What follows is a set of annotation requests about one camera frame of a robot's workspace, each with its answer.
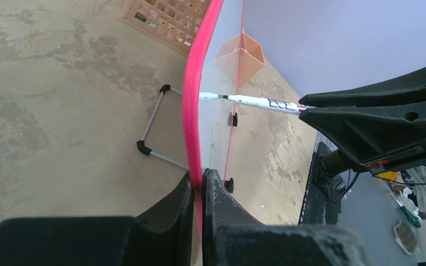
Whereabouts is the pink framed whiteboard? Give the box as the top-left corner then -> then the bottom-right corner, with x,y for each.
182,1 -> 244,232

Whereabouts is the orange file organizer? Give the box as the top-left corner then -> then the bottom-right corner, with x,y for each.
120,0 -> 210,56

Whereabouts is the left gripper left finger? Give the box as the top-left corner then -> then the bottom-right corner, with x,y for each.
0,174 -> 194,265

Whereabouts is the black base bar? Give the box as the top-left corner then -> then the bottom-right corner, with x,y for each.
298,142 -> 347,225

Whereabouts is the wire whiteboard stand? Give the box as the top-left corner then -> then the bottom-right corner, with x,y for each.
136,84 -> 188,171

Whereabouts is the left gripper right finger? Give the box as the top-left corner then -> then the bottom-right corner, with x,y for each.
202,169 -> 369,265

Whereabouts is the clutter outside the cell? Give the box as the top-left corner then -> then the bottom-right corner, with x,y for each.
373,166 -> 426,265

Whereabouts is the green handled screwdriver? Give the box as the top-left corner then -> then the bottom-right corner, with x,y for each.
389,192 -> 422,228

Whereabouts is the green capped white marker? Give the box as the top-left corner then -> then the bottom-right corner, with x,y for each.
199,92 -> 316,115

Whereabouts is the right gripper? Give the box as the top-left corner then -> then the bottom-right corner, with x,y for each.
299,67 -> 426,173

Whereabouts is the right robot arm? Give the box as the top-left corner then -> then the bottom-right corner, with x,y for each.
299,67 -> 426,175

